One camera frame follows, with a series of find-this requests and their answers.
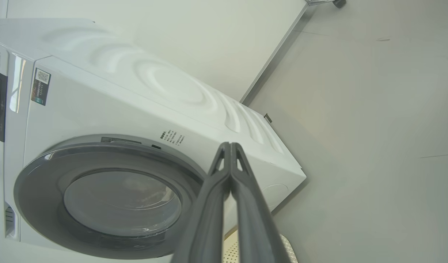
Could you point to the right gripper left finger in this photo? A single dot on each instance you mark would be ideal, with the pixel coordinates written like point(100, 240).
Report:
point(205, 219)

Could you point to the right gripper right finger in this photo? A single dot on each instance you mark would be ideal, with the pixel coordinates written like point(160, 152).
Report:
point(257, 226)

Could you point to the round dark glass washer door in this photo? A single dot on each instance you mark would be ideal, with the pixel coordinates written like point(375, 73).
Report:
point(37, 190)

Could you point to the cream perforated basket brown rim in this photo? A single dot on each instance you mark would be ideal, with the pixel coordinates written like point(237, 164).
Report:
point(230, 252)

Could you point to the small dark machine foot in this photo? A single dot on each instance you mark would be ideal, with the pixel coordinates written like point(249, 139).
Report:
point(268, 118)

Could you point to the white front-load washing machine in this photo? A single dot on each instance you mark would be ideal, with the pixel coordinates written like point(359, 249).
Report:
point(99, 102)

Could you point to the round filter cover panel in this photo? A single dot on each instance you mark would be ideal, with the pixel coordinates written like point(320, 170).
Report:
point(277, 193)

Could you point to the dark QR code sticker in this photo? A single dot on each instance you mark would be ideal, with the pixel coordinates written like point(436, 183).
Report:
point(40, 87)

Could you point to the metal support leg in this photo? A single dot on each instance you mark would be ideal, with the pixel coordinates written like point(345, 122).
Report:
point(319, 2)

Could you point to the black caster wheel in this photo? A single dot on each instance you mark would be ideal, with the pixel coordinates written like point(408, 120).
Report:
point(339, 3)

